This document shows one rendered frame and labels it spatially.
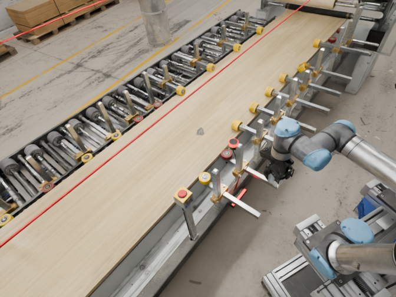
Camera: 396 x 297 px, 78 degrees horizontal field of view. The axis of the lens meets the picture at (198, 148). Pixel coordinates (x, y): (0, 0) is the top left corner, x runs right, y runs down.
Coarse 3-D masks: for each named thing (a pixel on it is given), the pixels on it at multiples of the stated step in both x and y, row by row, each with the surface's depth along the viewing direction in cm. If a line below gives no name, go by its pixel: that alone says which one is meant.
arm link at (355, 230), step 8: (344, 224) 97; (352, 224) 97; (360, 224) 97; (336, 232) 98; (344, 232) 95; (352, 232) 94; (360, 232) 94; (368, 232) 95; (352, 240) 93; (360, 240) 92; (368, 240) 92
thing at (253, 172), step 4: (224, 160) 179; (228, 160) 176; (232, 160) 175; (232, 164) 176; (244, 168) 169; (248, 168) 169; (248, 172) 169; (252, 172) 167; (256, 172) 166; (256, 176) 165; (260, 176) 164; (264, 176) 163; (264, 180) 162; (268, 184) 162; (272, 184) 159; (276, 184) 158; (276, 188) 159
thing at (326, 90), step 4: (288, 76) 219; (288, 80) 218; (292, 80) 216; (300, 80) 213; (300, 84) 214; (312, 84) 208; (312, 88) 209; (316, 88) 206; (320, 88) 204; (324, 88) 203; (328, 88) 202; (324, 92) 204; (328, 92) 201; (332, 92) 199; (336, 92) 198; (340, 92) 198; (336, 96) 199
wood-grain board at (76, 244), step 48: (288, 48) 263; (192, 96) 223; (240, 96) 216; (144, 144) 188; (192, 144) 183; (48, 192) 167; (96, 192) 163; (144, 192) 159; (0, 240) 146; (48, 240) 143; (96, 240) 141; (0, 288) 128; (48, 288) 126
